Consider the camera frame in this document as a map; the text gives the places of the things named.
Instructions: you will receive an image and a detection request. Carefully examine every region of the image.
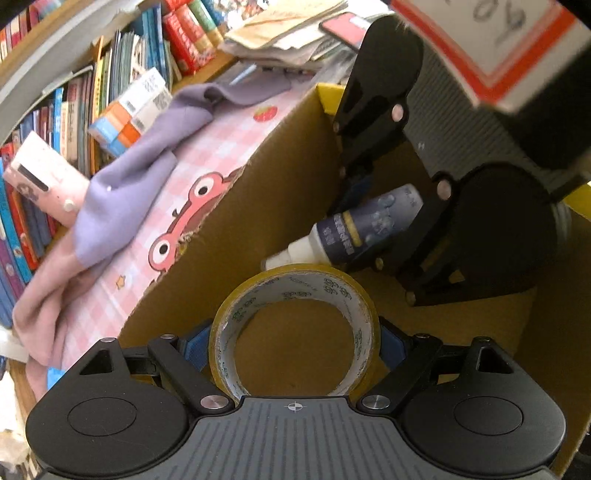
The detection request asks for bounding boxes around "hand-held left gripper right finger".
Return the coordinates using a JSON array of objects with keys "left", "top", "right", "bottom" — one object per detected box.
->
[{"left": 353, "top": 322, "right": 516, "bottom": 415}]

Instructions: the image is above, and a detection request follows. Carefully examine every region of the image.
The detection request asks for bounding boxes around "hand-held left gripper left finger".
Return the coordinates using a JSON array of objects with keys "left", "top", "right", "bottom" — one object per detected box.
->
[{"left": 78, "top": 322, "right": 237, "bottom": 415}]

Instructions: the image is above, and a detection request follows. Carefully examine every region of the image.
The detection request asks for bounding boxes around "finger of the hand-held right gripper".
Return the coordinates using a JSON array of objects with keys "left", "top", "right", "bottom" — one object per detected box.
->
[
  {"left": 348, "top": 173, "right": 468, "bottom": 308},
  {"left": 331, "top": 85, "right": 408, "bottom": 219}
]

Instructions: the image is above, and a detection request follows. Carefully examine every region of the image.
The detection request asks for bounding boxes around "yellowish clear tape roll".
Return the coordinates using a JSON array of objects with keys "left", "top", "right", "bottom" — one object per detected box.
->
[{"left": 209, "top": 264, "right": 381, "bottom": 403}]

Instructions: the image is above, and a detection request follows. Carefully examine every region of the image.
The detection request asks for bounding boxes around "dark blue bottle white cap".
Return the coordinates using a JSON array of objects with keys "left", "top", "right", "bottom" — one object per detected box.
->
[{"left": 262, "top": 183, "right": 424, "bottom": 274}]

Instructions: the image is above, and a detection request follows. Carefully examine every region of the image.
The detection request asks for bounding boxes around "cardboard box with yellow flaps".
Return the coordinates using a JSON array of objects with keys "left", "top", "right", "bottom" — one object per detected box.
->
[{"left": 117, "top": 83, "right": 591, "bottom": 480}]

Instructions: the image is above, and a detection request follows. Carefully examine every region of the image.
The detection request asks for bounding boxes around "stack of papers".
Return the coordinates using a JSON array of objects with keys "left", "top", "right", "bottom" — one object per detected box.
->
[{"left": 219, "top": 0, "right": 370, "bottom": 71}]

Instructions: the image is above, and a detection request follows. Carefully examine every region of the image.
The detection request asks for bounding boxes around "pink checkered printed tablecloth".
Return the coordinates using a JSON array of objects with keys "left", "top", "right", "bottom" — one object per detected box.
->
[{"left": 46, "top": 88, "right": 317, "bottom": 372}]

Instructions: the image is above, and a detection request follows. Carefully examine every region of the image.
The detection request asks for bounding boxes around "purple cloth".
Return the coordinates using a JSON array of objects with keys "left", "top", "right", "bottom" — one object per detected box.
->
[{"left": 74, "top": 69, "right": 294, "bottom": 268}]

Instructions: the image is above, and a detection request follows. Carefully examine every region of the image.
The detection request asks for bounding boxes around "row of red books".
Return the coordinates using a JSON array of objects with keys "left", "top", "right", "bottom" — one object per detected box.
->
[{"left": 161, "top": 0, "right": 234, "bottom": 78}]

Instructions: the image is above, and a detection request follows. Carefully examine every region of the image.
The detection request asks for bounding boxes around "pink speckled box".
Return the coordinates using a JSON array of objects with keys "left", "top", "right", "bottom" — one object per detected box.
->
[{"left": 2, "top": 131, "right": 91, "bottom": 228}]

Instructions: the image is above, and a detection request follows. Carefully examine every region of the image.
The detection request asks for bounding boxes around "orange and white carton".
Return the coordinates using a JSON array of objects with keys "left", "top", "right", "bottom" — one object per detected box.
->
[{"left": 88, "top": 67, "right": 173, "bottom": 158}]

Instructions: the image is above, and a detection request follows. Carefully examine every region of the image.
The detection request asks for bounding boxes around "row of colourful books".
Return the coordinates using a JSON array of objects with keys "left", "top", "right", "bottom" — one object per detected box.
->
[{"left": 0, "top": 7, "right": 178, "bottom": 329}]

